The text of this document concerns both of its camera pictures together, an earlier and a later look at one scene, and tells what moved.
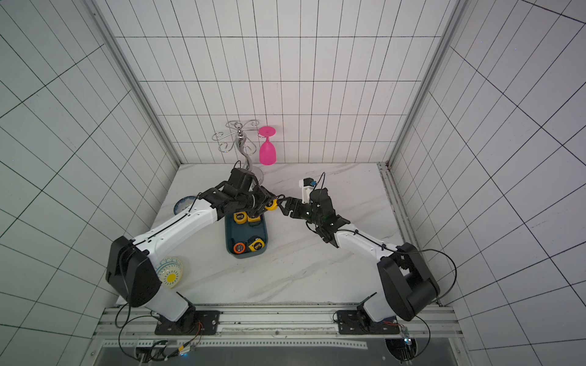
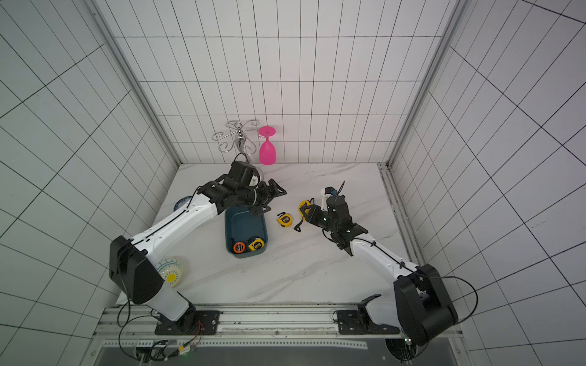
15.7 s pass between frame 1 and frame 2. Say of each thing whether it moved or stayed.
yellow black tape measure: stayed
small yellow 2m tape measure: moved
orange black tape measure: stayed
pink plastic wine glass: stayed
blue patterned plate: stayed
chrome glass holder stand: stayed
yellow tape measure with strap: moved
